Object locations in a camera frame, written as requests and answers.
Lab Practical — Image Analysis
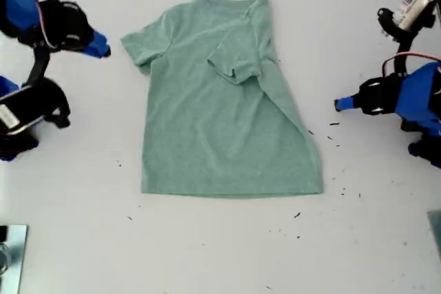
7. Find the shiny steel plate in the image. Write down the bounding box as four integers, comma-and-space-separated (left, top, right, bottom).
0, 224, 29, 294

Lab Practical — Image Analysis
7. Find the mint green t-shirt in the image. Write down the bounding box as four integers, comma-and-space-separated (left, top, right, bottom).
119, 0, 325, 199

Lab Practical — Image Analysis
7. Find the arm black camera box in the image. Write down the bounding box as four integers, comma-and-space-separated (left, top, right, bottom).
377, 0, 438, 42
0, 78, 72, 136

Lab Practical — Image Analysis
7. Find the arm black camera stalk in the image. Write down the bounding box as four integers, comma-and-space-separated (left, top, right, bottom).
25, 44, 50, 88
392, 28, 420, 78

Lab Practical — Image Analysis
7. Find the arm red white wire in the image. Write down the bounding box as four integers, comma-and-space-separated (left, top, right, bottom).
0, 0, 58, 53
382, 51, 441, 78

